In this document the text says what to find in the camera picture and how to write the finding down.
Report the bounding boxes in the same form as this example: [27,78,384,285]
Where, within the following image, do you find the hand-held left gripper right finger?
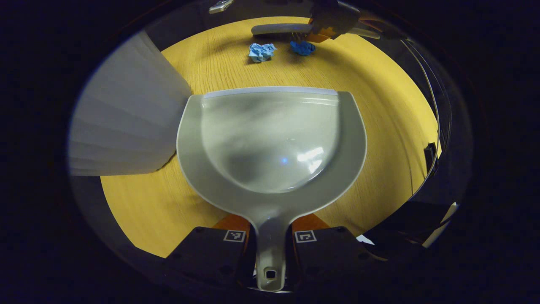
[291,213,374,288]

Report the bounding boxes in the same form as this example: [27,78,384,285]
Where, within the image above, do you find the thin grey cable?
[400,38,453,199]

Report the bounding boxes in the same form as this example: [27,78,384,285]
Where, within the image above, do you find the small grey broom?
[251,23,381,41]

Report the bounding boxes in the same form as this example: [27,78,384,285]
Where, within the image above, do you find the light blue paper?
[248,43,277,63]

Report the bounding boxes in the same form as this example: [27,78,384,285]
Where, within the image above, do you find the small black box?
[424,142,437,174]

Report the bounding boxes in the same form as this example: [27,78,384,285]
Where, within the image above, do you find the white plastic garbage bin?
[67,30,193,177]

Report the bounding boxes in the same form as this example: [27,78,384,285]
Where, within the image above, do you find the small silver object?
[208,0,235,14]

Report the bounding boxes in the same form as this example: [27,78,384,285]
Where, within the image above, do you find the grey translucent dustpan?
[176,86,368,292]

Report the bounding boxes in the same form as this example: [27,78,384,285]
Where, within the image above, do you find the dark blue paper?
[290,40,316,57]

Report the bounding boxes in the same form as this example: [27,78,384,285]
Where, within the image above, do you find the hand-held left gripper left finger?
[166,213,254,288]

